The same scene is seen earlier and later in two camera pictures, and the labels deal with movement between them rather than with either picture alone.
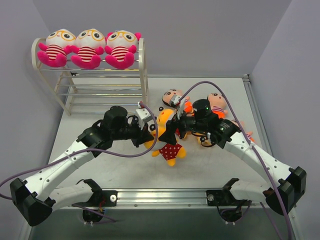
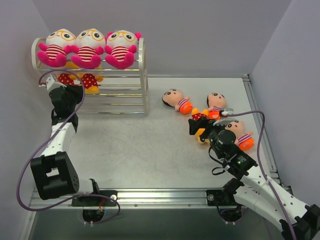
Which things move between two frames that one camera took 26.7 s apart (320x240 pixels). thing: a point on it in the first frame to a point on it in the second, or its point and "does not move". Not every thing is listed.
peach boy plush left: [188, 105] does not move
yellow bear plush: [170, 153] to [69, 79]
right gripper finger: [169, 136] to [200, 123]
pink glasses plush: [120, 46] does not move
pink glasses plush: [89, 47] does not move
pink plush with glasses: [59, 43] does not move
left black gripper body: [139, 135] to [72, 91]
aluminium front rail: [165, 198] does not move
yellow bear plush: [162, 117] to [90, 82]
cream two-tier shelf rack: [79, 89] does not move
